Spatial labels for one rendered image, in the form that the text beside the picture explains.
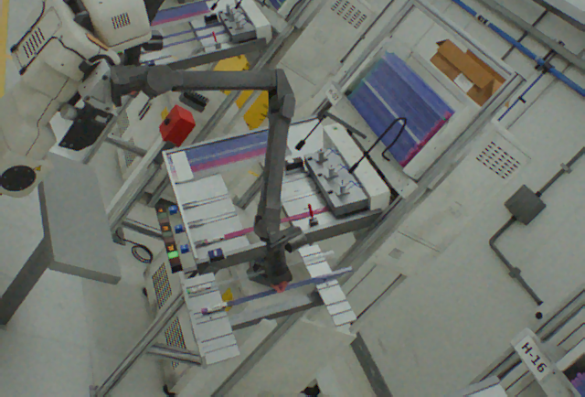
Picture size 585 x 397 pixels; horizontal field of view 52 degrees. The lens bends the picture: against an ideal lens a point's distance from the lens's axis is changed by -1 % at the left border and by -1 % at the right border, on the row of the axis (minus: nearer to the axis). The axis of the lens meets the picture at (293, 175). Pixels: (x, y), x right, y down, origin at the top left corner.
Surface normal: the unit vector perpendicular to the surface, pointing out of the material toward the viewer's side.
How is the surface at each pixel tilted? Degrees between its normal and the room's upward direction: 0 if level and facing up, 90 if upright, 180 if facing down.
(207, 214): 44
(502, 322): 90
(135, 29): 90
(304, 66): 90
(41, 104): 90
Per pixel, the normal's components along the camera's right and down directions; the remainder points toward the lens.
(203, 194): -0.04, -0.77
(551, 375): -0.71, -0.36
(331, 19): 0.33, 0.59
